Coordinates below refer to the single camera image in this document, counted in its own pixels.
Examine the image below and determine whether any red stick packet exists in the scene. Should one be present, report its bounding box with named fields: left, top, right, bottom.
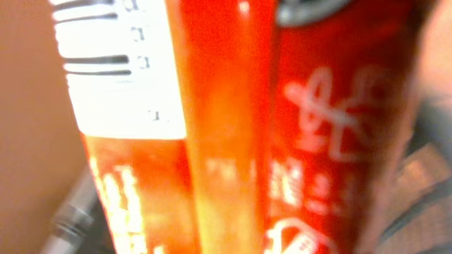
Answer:
left=52, top=0, right=422, bottom=253

